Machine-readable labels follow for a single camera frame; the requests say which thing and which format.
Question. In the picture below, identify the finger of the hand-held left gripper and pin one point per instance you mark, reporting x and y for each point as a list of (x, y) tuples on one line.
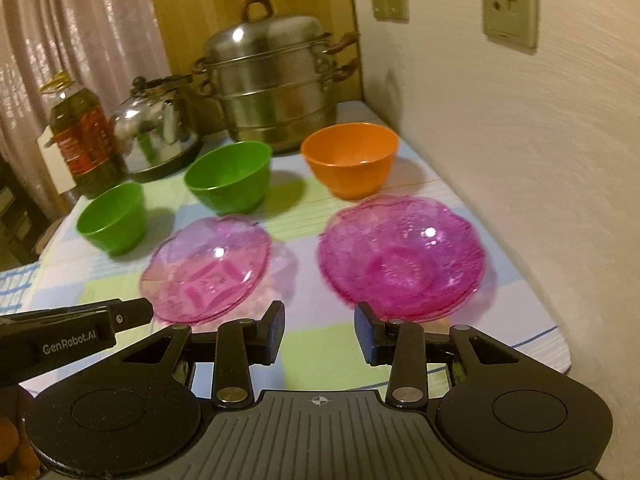
[(131, 312)]

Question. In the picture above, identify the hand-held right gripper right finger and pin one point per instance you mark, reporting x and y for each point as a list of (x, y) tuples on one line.
[(365, 336)]

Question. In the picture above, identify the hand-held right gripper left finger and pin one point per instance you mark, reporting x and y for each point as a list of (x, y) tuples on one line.
[(273, 331)]

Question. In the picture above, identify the light pink glass plate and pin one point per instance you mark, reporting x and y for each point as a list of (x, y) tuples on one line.
[(205, 270)]

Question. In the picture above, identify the large green plastic bowl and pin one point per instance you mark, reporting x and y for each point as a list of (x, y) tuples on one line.
[(230, 185)]

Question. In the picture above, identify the orange plastic bowl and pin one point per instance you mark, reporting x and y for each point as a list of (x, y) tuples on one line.
[(350, 170)]

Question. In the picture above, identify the blue striped towel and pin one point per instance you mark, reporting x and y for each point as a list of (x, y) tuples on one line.
[(15, 290)]

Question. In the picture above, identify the dark pink glass plate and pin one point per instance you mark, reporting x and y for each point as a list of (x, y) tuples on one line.
[(400, 260)]

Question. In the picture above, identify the small green plastic bowl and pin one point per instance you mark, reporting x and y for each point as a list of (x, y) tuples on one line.
[(114, 227)]

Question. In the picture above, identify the dark wooden shelf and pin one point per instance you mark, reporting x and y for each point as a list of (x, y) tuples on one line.
[(15, 210)]

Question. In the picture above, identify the cardboard box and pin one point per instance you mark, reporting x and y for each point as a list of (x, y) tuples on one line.
[(50, 160)]

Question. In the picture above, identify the cooking oil bottle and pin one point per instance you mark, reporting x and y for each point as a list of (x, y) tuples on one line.
[(82, 145)]

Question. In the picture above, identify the stainless steel kettle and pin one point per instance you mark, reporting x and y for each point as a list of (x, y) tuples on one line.
[(150, 135)]

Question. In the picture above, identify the stainless steel steamer pot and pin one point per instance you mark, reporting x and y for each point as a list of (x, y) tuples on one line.
[(272, 95)]

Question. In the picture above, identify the pink curtain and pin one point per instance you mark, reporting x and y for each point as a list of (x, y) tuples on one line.
[(75, 25)]

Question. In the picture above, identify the large beige wall socket plate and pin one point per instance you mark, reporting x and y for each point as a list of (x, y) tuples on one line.
[(509, 7)]

